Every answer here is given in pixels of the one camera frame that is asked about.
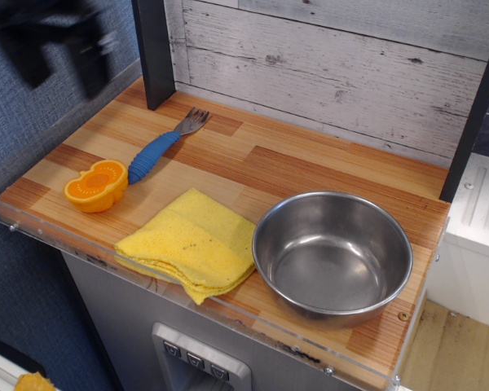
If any white toy sink cabinet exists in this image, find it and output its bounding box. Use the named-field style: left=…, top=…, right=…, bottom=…
left=426, top=153, right=489, bottom=326

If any orange object bottom left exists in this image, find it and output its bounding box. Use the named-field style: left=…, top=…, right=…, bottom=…
left=13, top=372, right=57, bottom=391

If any orange plastic toy orange half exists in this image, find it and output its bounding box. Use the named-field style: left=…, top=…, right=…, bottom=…
left=64, top=160, right=129, bottom=213

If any grey toy dispenser panel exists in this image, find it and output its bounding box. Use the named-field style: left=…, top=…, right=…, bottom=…
left=152, top=323, right=252, bottom=390

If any stainless steel bowl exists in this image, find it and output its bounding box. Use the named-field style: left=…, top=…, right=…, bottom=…
left=252, top=191, right=413, bottom=328

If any clear acrylic edge guard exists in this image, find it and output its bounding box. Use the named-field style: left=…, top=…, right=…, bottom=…
left=0, top=81, right=449, bottom=390

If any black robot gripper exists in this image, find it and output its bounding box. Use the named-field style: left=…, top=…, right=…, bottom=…
left=0, top=1, right=118, bottom=98

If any dark left shelf post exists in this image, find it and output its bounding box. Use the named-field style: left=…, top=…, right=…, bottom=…
left=131, top=0, right=176, bottom=110

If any dark shelf post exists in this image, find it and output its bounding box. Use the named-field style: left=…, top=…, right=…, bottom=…
left=439, top=59, right=489, bottom=203
left=131, top=0, right=176, bottom=110

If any blue handled metal fork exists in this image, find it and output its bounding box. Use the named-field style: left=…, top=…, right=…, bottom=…
left=128, top=108, right=210, bottom=185

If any yellow folded cloth napkin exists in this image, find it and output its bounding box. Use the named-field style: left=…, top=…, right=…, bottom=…
left=114, top=188, right=256, bottom=305

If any dark right shelf post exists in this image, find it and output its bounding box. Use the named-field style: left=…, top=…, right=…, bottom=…
left=439, top=59, right=489, bottom=203

